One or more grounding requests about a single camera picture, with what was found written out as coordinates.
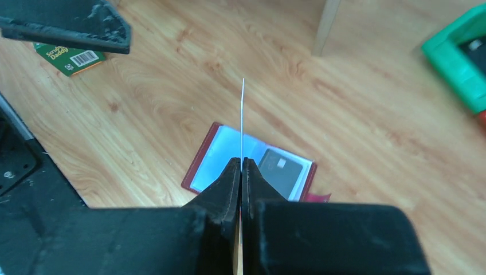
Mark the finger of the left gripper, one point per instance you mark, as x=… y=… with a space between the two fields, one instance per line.
x=89 y=25

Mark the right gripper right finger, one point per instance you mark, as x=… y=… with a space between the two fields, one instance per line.
x=284 y=237

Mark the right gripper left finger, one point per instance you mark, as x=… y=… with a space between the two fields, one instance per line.
x=197 y=238

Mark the red leather card holder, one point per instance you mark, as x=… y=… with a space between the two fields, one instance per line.
x=222 y=143

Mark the thin card seen edge-on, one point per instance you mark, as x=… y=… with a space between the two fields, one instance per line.
x=242 y=120

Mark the dark card in holder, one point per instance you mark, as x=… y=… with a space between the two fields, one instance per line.
x=280 y=171

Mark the orange green small box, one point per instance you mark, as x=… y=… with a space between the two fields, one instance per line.
x=69 y=61

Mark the wooden two-tier shelf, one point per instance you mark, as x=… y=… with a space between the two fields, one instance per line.
x=327 y=18

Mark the green plastic bin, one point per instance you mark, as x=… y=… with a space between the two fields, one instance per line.
x=443 y=51

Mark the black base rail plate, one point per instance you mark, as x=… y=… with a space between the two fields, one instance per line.
x=35 y=194

